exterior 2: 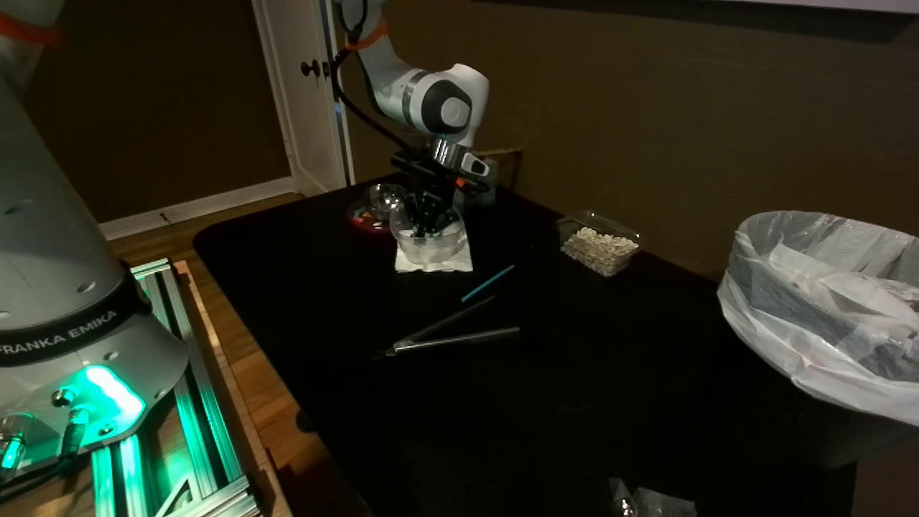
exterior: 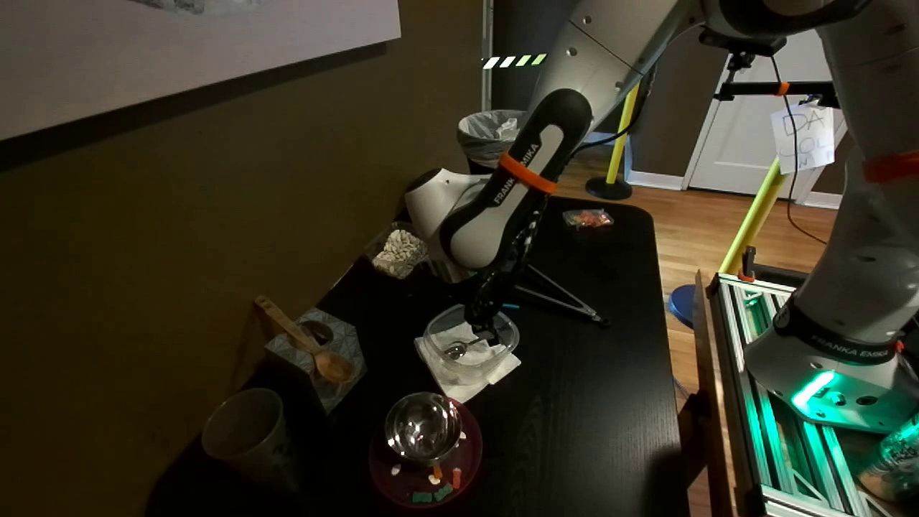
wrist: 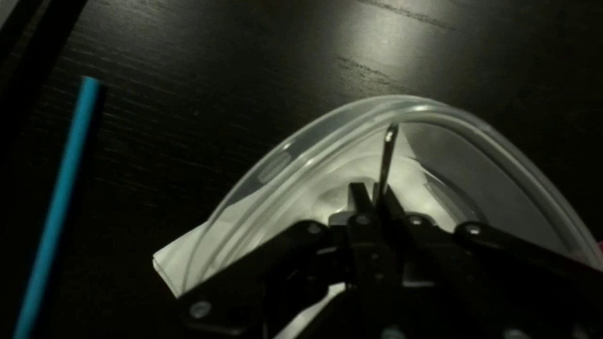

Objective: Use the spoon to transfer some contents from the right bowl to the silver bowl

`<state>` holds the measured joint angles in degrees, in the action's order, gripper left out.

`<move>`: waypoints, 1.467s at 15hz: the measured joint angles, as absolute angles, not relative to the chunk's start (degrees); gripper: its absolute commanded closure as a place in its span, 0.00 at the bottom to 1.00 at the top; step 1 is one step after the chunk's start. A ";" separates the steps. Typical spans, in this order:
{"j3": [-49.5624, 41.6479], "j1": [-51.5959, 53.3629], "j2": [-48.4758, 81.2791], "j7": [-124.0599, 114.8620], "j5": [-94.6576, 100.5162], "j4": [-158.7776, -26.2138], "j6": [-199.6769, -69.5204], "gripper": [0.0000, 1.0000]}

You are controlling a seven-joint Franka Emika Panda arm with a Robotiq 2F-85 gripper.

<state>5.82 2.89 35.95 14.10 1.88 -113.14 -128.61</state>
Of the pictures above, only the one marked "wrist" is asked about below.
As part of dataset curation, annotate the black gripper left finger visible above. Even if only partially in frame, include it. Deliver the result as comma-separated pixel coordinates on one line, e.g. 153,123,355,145
178,181,406,339

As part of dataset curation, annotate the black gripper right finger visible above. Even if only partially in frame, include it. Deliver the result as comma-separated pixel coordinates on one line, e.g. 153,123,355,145
378,187,603,339

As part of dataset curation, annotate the clear plastic bowl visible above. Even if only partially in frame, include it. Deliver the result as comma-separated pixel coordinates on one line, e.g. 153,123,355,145
182,93,603,298

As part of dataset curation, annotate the metal spoon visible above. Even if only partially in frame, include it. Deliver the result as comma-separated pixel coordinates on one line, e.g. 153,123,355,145
376,123,402,204

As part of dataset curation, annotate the blue straw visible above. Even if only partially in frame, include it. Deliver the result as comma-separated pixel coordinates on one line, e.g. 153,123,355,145
14,76,106,339

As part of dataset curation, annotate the white paper napkin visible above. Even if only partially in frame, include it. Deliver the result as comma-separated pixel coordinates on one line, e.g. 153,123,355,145
152,138,487,302

